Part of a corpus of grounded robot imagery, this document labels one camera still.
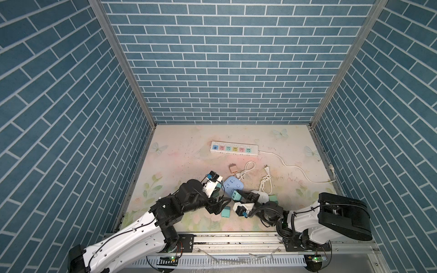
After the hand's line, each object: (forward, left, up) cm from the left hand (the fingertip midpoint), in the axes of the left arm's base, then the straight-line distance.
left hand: (229, 198), depth 69 cm
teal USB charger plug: (+3, -3, -6) cm, 7 cm away
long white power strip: (+37, -4, -15) cm, 40 cm away
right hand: (+5, -5, -7) cm, 10 cm away
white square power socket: (+6, -18, -15) cm, 24 cm away
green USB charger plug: (+6, -23, -16) cm, 29 cm away
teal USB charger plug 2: (-1, +1, -16) cm, 16 cm away
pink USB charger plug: (+23, -4, -16) cm, 28 cm away
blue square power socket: (+13, -2, -15) cm, 20 cm away
